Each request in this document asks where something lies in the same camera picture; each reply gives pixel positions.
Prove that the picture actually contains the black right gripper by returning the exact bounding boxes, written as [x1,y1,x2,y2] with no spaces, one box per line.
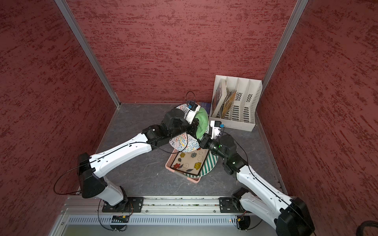
[194,131,227,160]

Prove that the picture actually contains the multicolour speckled round plate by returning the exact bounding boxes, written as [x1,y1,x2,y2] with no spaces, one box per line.
[168,103,210,152]

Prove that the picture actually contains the green cleaning cloth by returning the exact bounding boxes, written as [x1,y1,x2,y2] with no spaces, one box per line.
[195,107,209,140]

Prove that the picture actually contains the green striped round plate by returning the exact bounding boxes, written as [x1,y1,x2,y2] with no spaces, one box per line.
[184,152,218,179]

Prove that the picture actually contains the square floral cream plate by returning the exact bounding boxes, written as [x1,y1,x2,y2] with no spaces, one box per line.
[169,148,209,176]

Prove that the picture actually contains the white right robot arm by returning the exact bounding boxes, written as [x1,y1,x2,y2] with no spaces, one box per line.
[199,134,315,236]

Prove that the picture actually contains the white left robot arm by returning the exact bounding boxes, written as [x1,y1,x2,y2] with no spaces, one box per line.
[78,107,200,207]

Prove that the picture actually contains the blue striped cover book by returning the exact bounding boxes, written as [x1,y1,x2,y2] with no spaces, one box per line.
[201,102,211,115]

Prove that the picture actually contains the pink plastic basket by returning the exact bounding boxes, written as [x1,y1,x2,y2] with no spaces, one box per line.
[165,153,201,183]

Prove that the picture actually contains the yellow illustrated children's book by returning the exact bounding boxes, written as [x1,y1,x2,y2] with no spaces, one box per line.
[220,91,236,119]

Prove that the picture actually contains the thin books in organizer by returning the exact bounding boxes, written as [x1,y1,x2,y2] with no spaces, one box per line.
[211,78,227,117]

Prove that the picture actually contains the white plastic file organizer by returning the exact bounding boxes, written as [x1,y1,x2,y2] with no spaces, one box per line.
[209,75,262,131]

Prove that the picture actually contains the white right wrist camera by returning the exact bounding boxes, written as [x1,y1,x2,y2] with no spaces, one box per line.
[210,121,224,140]

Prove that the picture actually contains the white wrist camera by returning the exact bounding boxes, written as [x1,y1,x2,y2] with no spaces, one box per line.
[210,121,224,140]
[185,101,201,124]

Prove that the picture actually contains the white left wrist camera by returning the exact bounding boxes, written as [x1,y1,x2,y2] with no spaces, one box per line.
[185,101,201,124]

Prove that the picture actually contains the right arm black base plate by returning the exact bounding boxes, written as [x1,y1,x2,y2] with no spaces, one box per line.
[219,197,245,214]

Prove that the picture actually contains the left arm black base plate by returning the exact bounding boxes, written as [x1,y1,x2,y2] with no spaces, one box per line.
[102,197,144,214]

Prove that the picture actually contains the white perforated cable duct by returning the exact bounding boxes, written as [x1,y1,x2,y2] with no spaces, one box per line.
[66,214,238,227]

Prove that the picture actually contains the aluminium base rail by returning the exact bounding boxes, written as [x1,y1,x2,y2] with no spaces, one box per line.
[61,195,241,215]

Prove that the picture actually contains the right aluminium corner post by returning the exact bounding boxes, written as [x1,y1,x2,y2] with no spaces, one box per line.
[262,0,308,92]

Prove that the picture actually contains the aluminium corner post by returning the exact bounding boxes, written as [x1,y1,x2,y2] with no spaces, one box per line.
[262,0,308,92]
[54,0,122,109]

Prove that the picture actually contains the left aluminium corner post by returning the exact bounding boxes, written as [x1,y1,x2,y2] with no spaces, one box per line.
[54,0,122,109]

